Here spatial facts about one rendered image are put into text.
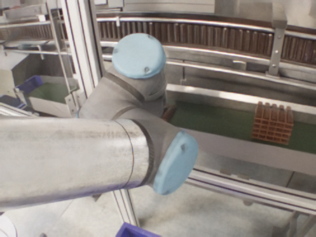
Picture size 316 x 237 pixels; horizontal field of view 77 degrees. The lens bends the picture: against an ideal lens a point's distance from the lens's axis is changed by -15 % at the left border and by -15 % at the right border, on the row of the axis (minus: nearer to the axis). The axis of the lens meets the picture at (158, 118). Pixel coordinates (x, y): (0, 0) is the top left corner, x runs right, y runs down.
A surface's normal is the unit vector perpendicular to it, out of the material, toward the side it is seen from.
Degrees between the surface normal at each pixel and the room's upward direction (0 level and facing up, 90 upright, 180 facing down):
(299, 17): 90
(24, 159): 61
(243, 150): 90
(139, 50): 40
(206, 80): 90
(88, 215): 0
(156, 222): 0
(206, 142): 90
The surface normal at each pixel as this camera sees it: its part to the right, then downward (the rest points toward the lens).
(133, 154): 0.75, -0.20
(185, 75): -0.43, 0.55
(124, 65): -0.02, -0.25
